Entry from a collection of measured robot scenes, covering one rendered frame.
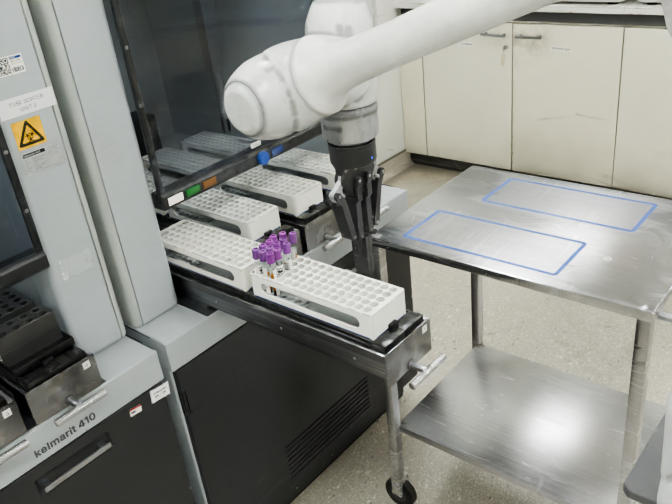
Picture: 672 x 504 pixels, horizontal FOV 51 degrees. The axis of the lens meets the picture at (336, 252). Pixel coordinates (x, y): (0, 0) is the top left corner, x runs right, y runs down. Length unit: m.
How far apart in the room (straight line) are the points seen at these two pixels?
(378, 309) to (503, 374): 0.85
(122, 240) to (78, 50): 0.36
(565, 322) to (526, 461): 1.04
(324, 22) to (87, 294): 0.71
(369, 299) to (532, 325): 1.51
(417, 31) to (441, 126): 3.04
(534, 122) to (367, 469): 2.07
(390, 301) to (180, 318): 0.50
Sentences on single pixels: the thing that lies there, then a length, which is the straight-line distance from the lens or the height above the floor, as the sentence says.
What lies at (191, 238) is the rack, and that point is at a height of 0.86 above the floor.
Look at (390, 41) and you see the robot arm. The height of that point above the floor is 1.34.
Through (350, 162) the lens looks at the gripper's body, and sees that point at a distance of 1.10.
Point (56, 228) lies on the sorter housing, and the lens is 1.37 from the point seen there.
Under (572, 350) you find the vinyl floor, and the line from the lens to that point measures 2.58.
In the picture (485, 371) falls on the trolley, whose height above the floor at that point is 0.28.
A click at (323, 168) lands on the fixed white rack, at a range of 1.82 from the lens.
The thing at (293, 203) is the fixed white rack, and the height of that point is 0.85.
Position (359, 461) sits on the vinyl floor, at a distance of 2.17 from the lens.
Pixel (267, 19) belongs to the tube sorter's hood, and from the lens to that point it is 1.61.
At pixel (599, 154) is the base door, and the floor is 0.24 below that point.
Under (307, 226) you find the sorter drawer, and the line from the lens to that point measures 1.66.
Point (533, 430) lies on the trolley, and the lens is 1.84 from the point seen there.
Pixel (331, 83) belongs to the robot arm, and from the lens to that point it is 0.89.
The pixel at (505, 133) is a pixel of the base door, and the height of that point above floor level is 0.28.
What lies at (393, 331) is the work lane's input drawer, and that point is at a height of 0.82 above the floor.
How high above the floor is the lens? 1.52
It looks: 28 degrees down
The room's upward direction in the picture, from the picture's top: 7 degrees counter-clockwise
